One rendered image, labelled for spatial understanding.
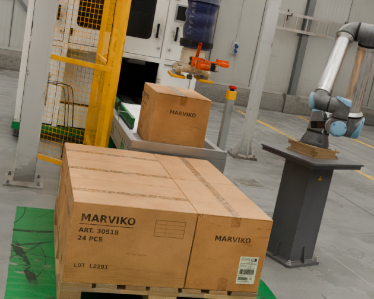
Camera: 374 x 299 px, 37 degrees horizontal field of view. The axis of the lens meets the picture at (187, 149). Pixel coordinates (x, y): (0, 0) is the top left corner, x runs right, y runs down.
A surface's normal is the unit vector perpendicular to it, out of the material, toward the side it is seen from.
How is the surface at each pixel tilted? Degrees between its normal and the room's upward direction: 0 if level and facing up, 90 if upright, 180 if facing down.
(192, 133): 90
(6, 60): 90
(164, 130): 90
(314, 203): 90
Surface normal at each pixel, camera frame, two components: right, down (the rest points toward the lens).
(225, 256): 0.24, 0.24
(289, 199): -0.80, -0.04
